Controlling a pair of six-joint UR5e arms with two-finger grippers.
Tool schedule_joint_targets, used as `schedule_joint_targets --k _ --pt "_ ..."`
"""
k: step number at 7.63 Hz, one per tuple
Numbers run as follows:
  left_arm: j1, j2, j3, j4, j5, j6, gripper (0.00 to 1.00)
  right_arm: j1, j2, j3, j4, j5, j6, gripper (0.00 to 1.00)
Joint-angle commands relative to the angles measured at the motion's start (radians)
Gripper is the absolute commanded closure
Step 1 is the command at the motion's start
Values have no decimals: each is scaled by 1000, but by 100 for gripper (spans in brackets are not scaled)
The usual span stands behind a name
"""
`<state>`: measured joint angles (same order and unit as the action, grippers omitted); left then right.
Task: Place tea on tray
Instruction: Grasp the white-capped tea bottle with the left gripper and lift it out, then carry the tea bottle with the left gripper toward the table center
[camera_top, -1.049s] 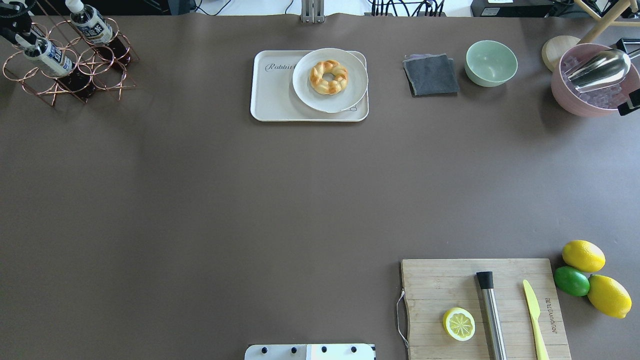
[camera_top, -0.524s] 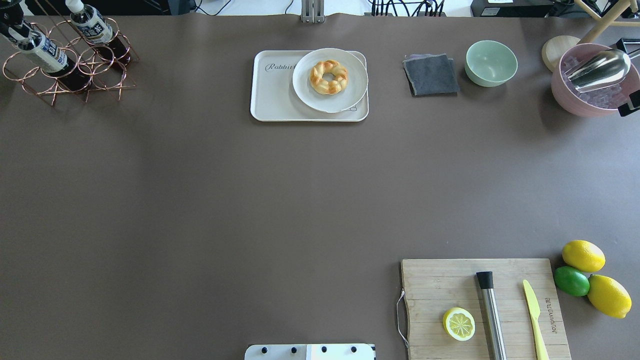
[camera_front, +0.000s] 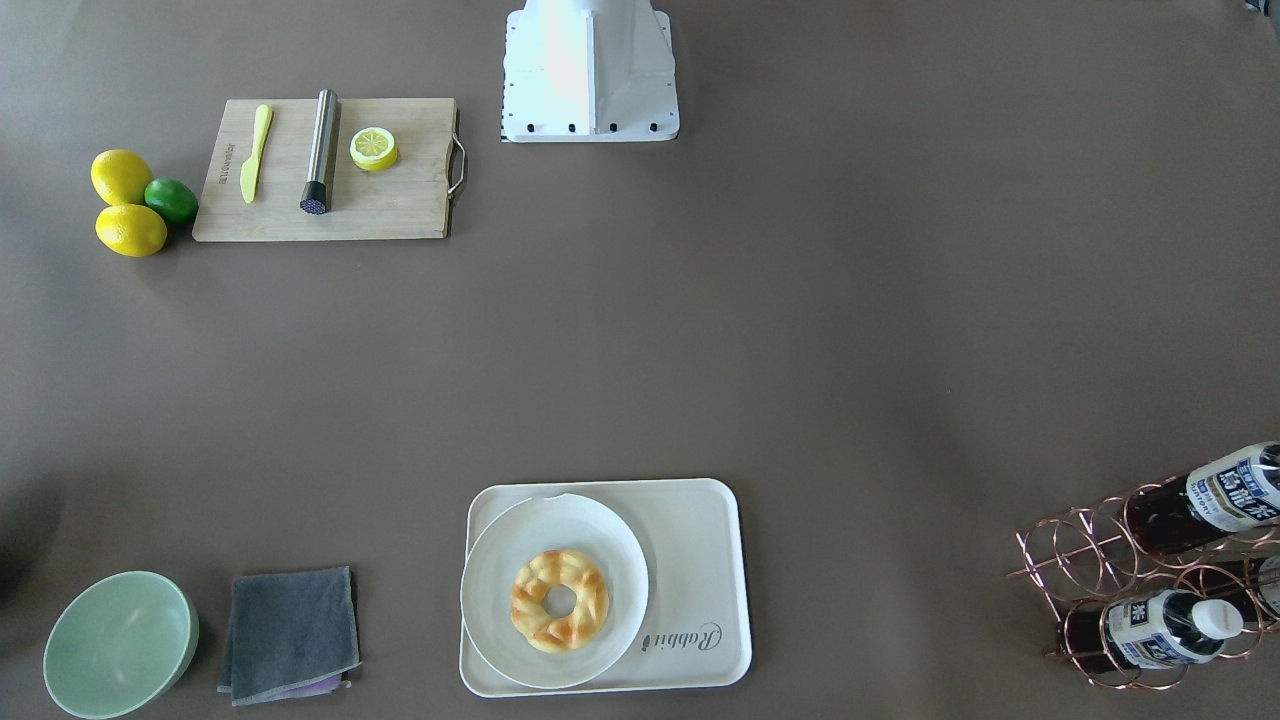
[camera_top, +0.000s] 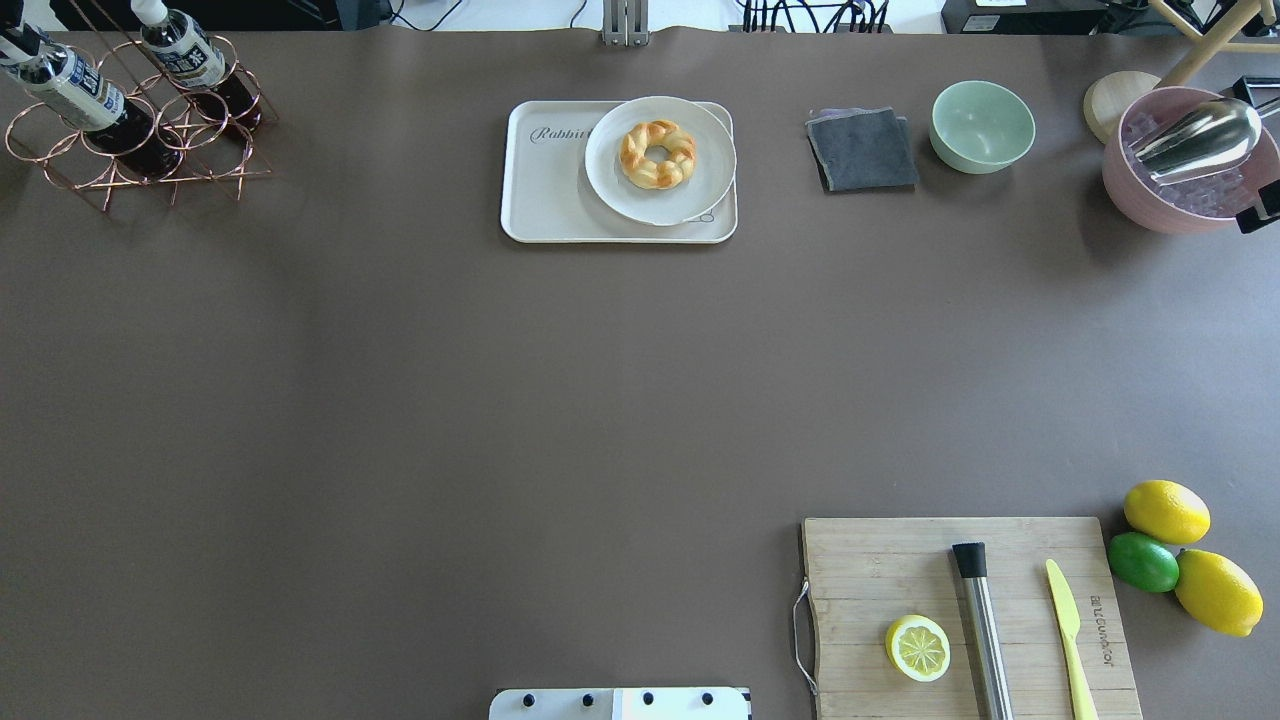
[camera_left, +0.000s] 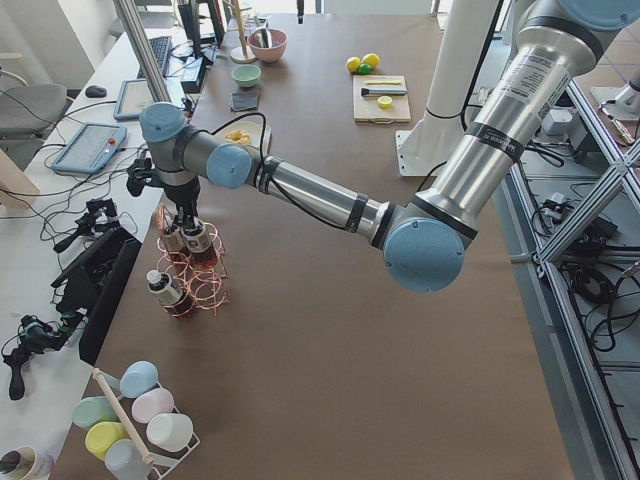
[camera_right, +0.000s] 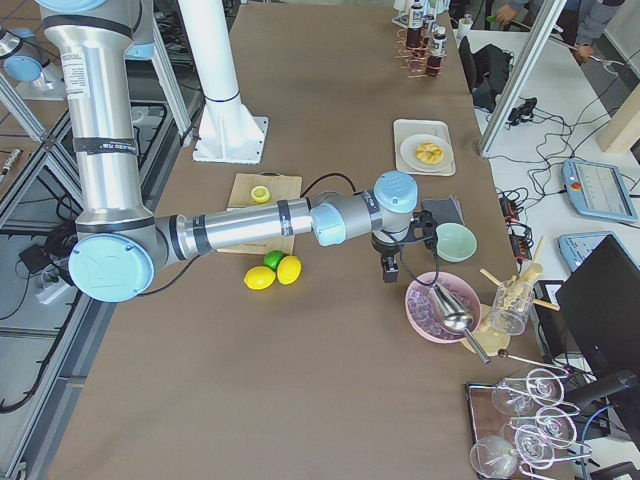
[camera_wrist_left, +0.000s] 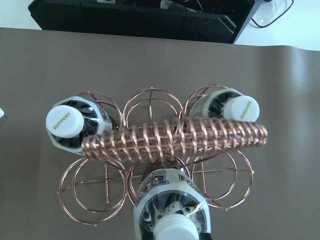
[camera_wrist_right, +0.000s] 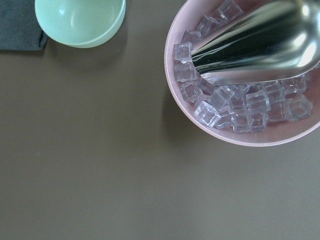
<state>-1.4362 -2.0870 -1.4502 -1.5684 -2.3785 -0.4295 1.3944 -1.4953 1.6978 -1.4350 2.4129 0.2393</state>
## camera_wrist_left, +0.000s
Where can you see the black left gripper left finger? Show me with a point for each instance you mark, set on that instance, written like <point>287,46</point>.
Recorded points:
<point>147,235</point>

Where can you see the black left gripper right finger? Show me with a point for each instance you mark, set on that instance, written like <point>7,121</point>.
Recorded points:
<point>205,236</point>

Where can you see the suntory tea bottle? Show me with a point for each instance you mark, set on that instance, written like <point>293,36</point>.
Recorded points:
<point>170,204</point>
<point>73,119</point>
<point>227,103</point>

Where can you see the copper wire bottle rack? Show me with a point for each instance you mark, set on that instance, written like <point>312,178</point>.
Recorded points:
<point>186,140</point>

